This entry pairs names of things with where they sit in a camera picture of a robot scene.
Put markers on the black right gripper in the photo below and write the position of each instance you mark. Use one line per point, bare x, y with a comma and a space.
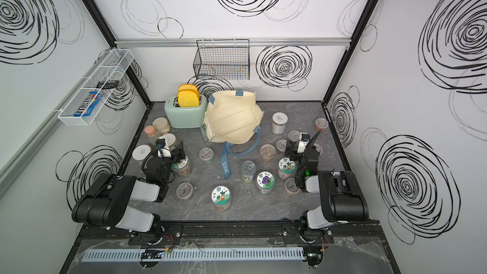
294, 149

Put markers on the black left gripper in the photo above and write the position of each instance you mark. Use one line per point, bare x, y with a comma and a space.
175, 158

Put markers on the yellow strip lid seed jar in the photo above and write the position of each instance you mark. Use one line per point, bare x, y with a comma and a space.
294, 136

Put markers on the clear lid red seed jar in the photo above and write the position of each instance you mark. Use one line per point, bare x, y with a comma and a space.
281, 146

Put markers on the large radish label seed jar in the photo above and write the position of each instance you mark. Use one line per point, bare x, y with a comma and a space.
286, 168

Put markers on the purple stripe label jar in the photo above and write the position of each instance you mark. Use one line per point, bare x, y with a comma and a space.
267, 152

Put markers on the silver label jar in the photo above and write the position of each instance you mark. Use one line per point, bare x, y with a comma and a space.
279, 121

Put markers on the red bee label seed jar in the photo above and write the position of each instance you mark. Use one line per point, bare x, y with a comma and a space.
321, 124

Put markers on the dark label small jar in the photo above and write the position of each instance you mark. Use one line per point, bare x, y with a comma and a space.
185, 191

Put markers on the purple flower label jar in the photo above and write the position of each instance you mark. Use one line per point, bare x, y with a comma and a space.
265, 182

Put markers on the white orange label jar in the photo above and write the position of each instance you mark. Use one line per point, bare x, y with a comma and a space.
221, 197

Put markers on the cream canvas bag blue handles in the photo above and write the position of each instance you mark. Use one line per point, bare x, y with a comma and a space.
232, 118

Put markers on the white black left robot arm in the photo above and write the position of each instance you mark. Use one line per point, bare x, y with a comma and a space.
106, 202

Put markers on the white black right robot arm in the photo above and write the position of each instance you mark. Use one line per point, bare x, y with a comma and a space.
341, 198

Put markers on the beige lid jar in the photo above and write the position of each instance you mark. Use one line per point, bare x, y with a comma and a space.
162, 125

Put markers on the pink lid small jar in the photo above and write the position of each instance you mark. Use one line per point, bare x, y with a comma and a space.
151, 134

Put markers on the mint green toaster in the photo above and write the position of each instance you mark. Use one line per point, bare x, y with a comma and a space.
185, 117

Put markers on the yellow toast slice front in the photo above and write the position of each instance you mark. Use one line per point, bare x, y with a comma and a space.
188, 98

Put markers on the yellow toast slice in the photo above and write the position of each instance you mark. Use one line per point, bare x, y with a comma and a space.
188, 87
188, 98

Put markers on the yellow toast slice back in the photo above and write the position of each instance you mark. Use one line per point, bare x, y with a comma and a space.
188, 87

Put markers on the black small box on shelf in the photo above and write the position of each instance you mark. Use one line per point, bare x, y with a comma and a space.
108, 85

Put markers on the blue candy packet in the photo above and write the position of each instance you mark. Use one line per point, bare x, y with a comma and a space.
89, 104

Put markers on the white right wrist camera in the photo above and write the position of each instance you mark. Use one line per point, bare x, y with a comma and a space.
303, 143

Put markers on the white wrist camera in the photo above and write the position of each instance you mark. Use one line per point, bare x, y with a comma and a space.
162, 148
303, 143

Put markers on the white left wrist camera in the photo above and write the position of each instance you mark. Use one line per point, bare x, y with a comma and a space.
162, 148

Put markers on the white slotted cable duct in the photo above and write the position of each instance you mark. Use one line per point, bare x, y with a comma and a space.
194, 254

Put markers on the black wire wall basket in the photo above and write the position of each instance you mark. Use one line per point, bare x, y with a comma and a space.
229, 63

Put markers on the white wire wall shelf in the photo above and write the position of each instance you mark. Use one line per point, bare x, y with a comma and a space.
114, 67

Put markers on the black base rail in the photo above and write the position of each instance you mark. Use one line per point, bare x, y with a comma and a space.
276, 233

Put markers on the grey wall rail back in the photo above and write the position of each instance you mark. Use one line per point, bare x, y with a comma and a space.
231, 42

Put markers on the grey wall rail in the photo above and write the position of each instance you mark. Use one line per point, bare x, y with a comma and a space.
12, 170
231, 42

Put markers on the grey wall rail left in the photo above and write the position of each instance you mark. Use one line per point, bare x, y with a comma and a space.
12, 170

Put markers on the black corner frame post right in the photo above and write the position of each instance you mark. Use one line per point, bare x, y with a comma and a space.
355, 38

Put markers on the black corner frame post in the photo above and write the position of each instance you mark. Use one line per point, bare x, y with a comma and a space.
108, 35
355, 38

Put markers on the black corner frame post left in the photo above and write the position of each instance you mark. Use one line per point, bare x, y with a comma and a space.
108, 35

